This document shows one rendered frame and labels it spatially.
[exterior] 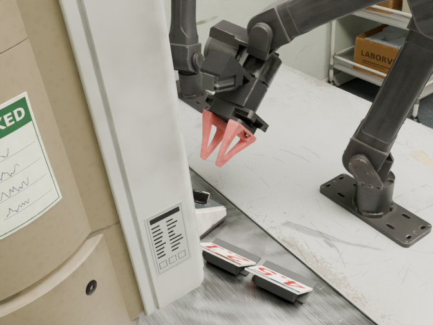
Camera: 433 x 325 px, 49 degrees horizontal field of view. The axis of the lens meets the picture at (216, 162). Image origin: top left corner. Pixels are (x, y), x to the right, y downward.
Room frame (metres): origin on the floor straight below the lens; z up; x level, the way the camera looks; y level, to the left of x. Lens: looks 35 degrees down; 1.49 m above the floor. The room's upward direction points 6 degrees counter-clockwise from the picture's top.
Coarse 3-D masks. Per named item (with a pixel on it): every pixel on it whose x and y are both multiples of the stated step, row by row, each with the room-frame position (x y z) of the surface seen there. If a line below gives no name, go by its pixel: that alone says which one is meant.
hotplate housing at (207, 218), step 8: (208, 208) 0.63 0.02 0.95; (216, 208) 0.64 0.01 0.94; (224, 208) 0.65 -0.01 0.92; (200, 216) 0.61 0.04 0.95; (208, 216) 0.62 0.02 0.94; (216, 216) 0.63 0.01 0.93; (224, 216) 0.65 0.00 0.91; (200, 224) 0.61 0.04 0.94; (208, 224) 0.62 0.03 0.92; (216, 224) 0.64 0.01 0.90; (200, 232) 0.61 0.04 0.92
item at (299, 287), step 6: (258, 270) 0.50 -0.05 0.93; (264, 270) 0.51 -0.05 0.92; (270, 270) 0.51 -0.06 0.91; (270, 276) 0.48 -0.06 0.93; (276, 276) 0.49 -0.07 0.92; (282, 276) 0.50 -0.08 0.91; (282, 282) 0.47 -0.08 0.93; (288, 282) 0.47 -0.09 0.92; (294, 282) 0.48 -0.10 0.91; (294, 288) 0.45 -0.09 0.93; (300, 288) 0.46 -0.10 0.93; (306, 288) 0.47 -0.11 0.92
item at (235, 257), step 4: (200, 244) 0.56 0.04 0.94; (204, 244) 0.57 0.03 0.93; (208, 244) 0.57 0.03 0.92; (212, 244) 0.58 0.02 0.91; (212, 248) 0.55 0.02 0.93; (216, 248) 0.56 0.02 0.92; (220, 248) 0.57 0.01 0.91; (216, 252) 0.54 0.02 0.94; (220, 252) 0.54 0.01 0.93; (224, 252) 0.55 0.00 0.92; (228, 252) 0.56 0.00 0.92; (228, 256) 0.53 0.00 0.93; (232, 256) 0.54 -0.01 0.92; (236, 256) 0.55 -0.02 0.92; (236, 260) 0.52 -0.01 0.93; (240, 260) 0.53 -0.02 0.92; (244, 260) 0.53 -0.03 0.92; (248, 260) 0.54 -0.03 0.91
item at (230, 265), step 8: (216, 240) 0.60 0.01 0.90; (208, 248) 0.55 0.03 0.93; (224, 248) 0.58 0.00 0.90; (232, 248) 0.58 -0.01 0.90; (240, 248) 0.57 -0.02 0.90; (208, 256) 0.55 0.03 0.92; (216, 256) 0.53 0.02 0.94; (240, 256) 0.55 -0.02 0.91; (248, 256) 0.55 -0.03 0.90; (256, 256) 0.55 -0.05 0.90; (216, 264) 0.54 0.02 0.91; (224, 264) 0.53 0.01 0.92; (232, 264) 0.52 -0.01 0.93; (240, 264) 0.51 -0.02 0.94; (248, 264) 0.52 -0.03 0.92; (232, 272) 0.52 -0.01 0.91; (240, 272) 0.52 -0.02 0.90; (248, 272) 0.52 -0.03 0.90
